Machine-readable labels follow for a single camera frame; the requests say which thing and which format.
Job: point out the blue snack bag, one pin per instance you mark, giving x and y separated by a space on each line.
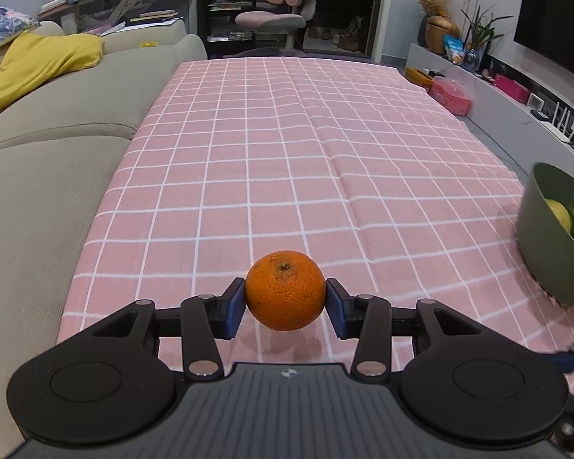
454 50

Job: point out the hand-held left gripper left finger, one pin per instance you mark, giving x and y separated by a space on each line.
233 311

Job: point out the yellow cushion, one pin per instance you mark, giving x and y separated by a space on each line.
43 64

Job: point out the magenta box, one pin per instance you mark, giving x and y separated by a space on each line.
511 88

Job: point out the green potted plant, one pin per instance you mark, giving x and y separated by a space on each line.
478 33

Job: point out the cluttered desk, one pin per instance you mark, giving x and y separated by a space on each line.
105 5

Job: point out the black shelf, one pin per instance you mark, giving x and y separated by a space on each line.
220 5

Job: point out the green bowl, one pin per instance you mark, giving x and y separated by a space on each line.
540 253

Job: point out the grey tv cabinet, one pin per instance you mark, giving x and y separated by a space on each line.
507 124

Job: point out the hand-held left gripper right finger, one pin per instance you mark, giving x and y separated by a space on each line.
337 308

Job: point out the orange box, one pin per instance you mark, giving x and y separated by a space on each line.
418 77

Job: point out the pink office chair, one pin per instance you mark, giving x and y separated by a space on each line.
272 19

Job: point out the black television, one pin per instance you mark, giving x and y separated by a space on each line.
559 14

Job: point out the pink box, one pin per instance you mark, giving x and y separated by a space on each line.
452 98

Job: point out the yellow-green pear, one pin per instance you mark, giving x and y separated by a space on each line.
558 214

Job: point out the patterned blue cushion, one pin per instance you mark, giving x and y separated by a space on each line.
2 26

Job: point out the orange mandarin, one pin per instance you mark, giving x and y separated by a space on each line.
285 291

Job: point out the beige sofa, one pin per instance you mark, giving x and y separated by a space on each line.
52 162

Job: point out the small white clock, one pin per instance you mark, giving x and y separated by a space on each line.
536 102

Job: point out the brown round vase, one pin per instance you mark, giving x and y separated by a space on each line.
439 33

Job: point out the white router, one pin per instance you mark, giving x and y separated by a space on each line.
562 131

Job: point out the pink checked tablecloth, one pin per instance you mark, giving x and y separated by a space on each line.
292 162

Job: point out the dried flower bunch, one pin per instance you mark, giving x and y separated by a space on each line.
433 2

